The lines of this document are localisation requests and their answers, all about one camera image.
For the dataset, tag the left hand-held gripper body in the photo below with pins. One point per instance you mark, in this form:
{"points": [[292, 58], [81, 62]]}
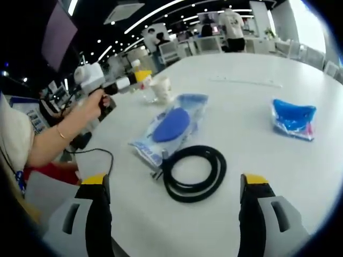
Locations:
{"points": [[92, 76]]}

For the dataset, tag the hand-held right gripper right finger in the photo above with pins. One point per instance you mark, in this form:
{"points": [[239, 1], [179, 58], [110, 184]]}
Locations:
{"points": [[252, 219]]}

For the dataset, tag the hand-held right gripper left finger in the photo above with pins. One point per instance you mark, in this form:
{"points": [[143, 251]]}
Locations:
{"points": [[99, 214]]}

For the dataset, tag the white paper cup item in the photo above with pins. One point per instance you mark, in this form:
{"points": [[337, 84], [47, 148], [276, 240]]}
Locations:
{"points": [[162, 89]]}

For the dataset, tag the blue oval pad packet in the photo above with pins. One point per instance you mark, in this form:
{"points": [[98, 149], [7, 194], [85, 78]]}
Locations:
{"points": [[171, 125]]}

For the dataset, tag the small blue item packet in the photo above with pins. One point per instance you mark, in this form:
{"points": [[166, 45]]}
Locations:
{"points": [[292, 117]]}

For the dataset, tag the white tabletop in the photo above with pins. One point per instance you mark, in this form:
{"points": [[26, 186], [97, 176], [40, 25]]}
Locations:
{"points": [[241, 160]]}

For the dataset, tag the person's left hand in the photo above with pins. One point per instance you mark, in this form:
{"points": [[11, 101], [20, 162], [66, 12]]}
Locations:
{"points": [[93, 107]]}

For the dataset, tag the grey chair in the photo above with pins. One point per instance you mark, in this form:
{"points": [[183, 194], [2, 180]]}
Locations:
{"points": [[51, 198]]}

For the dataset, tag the hanging ceiling screen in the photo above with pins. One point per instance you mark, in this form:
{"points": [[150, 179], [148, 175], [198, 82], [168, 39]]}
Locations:
{"points": [[59, 34]]}

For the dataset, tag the white office chair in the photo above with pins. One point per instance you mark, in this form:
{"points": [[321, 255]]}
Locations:
{"points": [[210, 45], [168, 53]]}

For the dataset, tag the red cloth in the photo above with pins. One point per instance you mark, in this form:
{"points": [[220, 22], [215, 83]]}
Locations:
{"points": [[53, 171]]}

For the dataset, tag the ceiling air vent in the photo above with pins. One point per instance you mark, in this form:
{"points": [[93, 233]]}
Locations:
{"points": [[123, 12]]}

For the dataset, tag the person's white shirt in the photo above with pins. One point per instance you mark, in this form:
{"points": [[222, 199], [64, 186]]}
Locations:
{"points": [[14, 128]]}

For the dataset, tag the potted green plant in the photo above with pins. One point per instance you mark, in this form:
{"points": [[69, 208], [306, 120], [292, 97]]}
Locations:
{"points": [[270, 32]]}

